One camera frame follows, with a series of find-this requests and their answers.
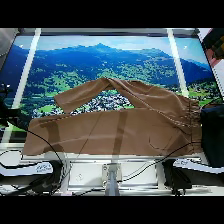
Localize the silver frame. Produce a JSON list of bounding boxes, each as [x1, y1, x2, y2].
[[0, 142, 224, 196]]

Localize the black cable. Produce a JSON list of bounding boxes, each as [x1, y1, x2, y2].
[[118, 141, 203, 184], [8, 123, 73, 194]]

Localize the brown trousers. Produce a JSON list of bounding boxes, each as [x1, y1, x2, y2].
[[22, 77, 204, 157]]

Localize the heap of clothes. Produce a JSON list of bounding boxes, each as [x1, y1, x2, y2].
[[201, 28, 224, 62]]

